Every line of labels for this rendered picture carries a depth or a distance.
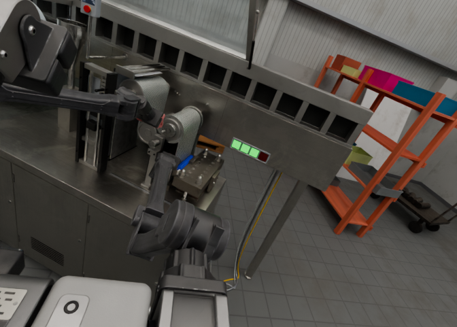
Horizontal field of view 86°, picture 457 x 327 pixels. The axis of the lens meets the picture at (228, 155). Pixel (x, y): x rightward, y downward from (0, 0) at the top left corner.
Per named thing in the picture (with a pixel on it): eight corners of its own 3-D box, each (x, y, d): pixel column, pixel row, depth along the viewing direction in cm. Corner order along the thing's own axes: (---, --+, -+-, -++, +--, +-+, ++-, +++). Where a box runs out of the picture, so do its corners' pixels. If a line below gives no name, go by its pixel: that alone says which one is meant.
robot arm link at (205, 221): (196, 284, 40) (166, 275, 38) (197, 235, 49) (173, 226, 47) (227, 250, 37) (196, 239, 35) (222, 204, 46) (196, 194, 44)
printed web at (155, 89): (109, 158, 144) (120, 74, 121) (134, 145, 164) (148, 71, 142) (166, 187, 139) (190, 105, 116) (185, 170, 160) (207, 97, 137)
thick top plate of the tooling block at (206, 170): (171, 185, 131) (173, 176, 129) (200, 157, 167) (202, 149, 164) (197, 198, 129) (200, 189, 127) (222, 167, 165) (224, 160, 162)
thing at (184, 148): (171, 170, 134) (178, 141, 125) (189, 155, 154) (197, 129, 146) (171, 171, 134) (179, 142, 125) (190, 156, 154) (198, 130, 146)
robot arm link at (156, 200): (170, 229, 75) (135, 217, 71) (161, 241, 77) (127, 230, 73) (179, 158, 112) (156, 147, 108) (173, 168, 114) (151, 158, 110)
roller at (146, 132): (135, 138, 131) (139, 118, 126) (160, 126, 154) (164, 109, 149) (154, 147, 130) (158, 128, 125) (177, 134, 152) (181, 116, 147)
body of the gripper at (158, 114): (156, 127, 100) (150, 120, 93) (135, 117, 102) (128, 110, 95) (164, 114, 102) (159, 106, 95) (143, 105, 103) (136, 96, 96)
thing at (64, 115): (50, 126, 152) (49, 28, 127) (70, 120, 165) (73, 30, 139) (69, 135, 151) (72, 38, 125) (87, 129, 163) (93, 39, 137)
